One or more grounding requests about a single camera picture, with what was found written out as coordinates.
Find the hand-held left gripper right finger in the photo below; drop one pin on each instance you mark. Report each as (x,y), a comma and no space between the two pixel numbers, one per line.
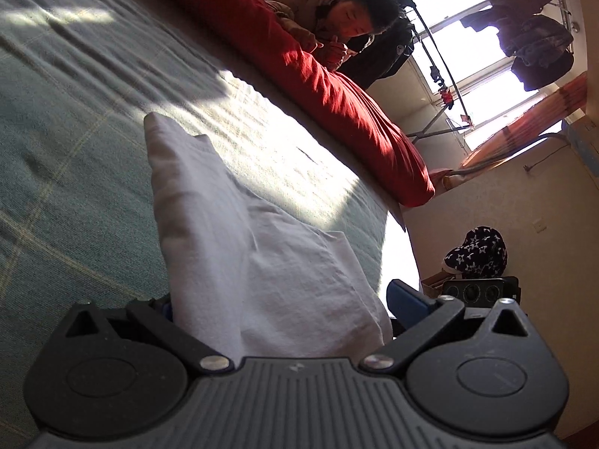
(409,301)

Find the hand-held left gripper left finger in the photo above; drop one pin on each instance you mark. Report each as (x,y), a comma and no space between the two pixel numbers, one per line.
(167,312)

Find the white printed t-shirt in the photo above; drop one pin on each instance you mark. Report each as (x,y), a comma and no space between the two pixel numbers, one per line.
(234,243)

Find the metal clothes drying rack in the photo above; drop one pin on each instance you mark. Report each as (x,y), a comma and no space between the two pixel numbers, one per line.
(440,65)

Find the row of dark hanging clothes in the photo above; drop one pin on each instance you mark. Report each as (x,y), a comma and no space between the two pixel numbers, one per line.
(529,37)

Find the cardboard box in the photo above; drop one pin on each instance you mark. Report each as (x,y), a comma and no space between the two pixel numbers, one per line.
(433,283)

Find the dark star print cloth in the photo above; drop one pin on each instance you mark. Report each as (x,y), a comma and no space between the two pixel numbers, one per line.
(477,250)

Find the pink curtain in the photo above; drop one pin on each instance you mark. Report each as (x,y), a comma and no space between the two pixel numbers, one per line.
(538,117)

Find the small hanging socks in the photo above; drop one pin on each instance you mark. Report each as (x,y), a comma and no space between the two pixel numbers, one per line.
(444,93)

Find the red quilt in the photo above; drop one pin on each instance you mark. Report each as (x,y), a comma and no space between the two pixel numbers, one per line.
(327,84)

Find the black jacket with badge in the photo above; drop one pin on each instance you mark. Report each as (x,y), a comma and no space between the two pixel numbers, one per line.
(388,56)

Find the bay window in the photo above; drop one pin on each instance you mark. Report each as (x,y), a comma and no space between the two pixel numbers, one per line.
(440,42)

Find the white wall socket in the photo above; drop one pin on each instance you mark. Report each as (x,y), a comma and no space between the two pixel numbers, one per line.
(541,226)

